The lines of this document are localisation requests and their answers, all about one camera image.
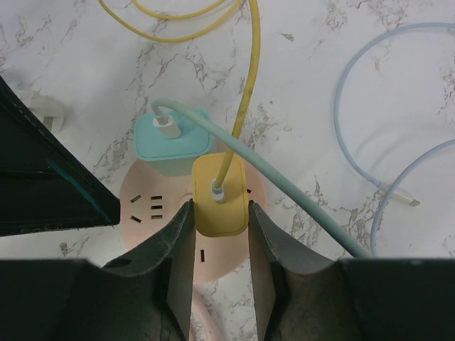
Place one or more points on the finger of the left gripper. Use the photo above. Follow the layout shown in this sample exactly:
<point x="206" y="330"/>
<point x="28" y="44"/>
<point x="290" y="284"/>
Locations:
<point x="44" y="188"/>

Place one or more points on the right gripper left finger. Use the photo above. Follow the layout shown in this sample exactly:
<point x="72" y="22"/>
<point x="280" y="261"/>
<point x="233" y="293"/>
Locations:
<point x="144" y="294"/>

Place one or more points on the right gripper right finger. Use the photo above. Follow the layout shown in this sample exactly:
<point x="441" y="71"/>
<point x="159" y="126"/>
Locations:
<point x="302" y="295"/>

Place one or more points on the pink round power socket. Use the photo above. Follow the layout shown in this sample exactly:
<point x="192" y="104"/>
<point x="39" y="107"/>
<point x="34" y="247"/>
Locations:
<point x="152" y="193"/>

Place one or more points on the yellow plug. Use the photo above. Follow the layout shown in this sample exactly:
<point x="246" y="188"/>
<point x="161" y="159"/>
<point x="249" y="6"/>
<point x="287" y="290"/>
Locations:
<point x="225" y="214"/>

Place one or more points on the teal plug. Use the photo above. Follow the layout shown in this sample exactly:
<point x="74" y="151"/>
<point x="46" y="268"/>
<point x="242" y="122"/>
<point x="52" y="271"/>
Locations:
<point x="171" y="157"/>

